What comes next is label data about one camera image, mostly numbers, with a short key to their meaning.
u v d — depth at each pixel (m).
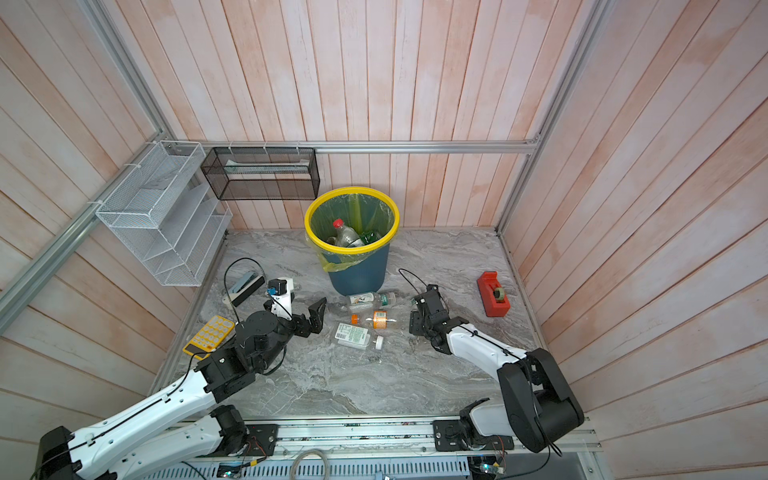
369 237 0.90
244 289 0.98
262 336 0.53
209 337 0.90
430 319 0.70
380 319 0.90
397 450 0.73
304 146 0.95
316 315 0.65
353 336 0.88
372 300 0.94
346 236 0.92
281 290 0.60
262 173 1.06
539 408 0.42
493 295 0.94
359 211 0.96
